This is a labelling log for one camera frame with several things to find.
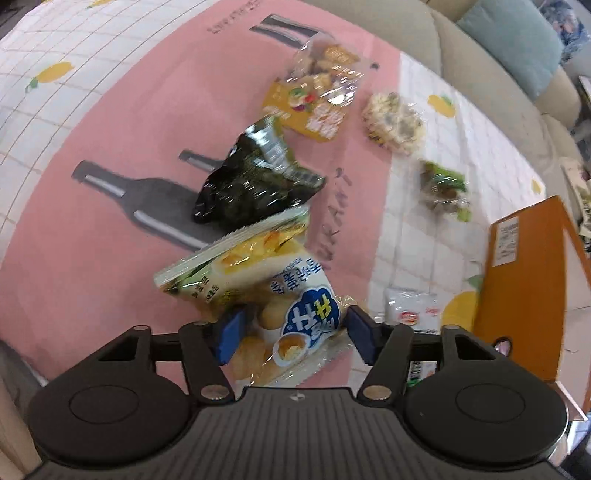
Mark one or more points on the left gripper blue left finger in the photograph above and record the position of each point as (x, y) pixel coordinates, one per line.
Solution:
(205, 348)

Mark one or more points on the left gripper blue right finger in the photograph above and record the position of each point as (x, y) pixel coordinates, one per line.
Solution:
(386, 349)

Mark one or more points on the white gluten stick packet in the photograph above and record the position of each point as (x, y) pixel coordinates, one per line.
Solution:
(420, 370)

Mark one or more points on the cream puff snack bag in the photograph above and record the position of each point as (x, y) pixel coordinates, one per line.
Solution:
(292, 311)

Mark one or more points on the green pickle snack packet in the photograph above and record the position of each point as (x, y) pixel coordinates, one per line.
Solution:
(445, 191)

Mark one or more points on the black seaweed snack bag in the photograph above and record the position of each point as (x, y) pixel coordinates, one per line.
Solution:
(259, 178)

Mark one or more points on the orange dried fruit bag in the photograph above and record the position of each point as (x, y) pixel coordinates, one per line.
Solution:
(314, 96)

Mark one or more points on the white chip packet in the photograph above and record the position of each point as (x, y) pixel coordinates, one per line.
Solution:
(419, 310)

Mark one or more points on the orange cardboard box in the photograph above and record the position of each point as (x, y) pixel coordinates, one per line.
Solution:
(536, 293)

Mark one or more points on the round rice cracker packet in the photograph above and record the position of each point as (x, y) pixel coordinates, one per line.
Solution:
(394, 124)

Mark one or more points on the pink checkered tablecloth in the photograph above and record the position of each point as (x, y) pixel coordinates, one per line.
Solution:
(78, 271)

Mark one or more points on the beige fabric sofa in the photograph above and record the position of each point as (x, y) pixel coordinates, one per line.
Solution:
(427, 31)

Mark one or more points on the teal cushion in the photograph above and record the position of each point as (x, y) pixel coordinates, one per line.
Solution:
(518, 36)

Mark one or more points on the anime poster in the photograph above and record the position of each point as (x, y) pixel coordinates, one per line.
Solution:
(572, 33)

